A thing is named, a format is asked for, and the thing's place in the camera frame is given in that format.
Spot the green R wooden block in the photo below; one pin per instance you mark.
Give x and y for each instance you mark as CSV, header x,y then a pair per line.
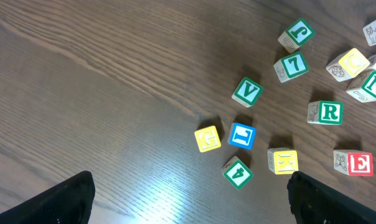
x,y
325,112

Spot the green 4 wooden block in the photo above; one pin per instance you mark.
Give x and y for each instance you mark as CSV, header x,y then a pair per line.
x,y
237,173

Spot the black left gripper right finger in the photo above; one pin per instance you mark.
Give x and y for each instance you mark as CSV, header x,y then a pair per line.
x,y
314,202

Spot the blue L wooden block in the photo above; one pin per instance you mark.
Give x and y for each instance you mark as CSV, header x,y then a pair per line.
x,y
242,136

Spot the yellow G wooden block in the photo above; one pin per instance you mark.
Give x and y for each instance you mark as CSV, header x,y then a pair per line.
x,y
207,139

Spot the green 7 wooden block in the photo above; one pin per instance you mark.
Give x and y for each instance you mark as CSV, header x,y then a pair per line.
x,y
290,67

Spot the red E wooden block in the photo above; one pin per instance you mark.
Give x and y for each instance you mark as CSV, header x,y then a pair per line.
x,y
353,162

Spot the yellow K wooden block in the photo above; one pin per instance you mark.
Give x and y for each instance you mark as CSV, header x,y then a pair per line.
x,y
282,160

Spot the green N wooden block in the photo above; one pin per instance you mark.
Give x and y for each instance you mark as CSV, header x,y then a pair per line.
x,y
363,87

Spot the yellow C wooden block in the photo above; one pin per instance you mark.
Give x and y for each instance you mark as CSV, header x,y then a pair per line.
x,y
348,65

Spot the green V wooden block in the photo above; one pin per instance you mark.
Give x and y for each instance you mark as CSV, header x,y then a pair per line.
x,y
247,92

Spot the green J wooden block left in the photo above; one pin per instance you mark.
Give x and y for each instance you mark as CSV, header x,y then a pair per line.
x,y
296,35

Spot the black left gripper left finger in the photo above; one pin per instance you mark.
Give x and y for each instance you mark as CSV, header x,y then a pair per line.
x,y
70,202

